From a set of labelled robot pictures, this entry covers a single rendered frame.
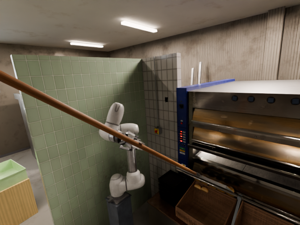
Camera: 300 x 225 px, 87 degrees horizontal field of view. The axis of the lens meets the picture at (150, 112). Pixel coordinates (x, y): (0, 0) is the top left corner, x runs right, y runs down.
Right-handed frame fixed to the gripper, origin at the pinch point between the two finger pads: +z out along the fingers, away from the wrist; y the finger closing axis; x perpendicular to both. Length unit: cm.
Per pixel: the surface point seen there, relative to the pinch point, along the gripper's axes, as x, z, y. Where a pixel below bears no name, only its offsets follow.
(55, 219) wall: -50, -123, 111
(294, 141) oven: -111, 69, -59
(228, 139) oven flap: -121, 14, -50
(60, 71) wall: 28, -125, -42
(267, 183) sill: -143, 55, -20
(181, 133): -122, -48, -44
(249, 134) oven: -113, 34, -58
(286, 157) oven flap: -121, 66, -46
